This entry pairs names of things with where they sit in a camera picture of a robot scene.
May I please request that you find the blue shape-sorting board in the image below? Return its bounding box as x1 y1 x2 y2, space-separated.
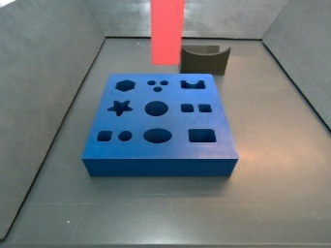
82 74 238 176

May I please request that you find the red rectangular block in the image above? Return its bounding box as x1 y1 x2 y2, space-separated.
150 0 186 65

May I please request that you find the dark grey curved holder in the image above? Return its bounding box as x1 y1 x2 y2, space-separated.
181 46 231 76

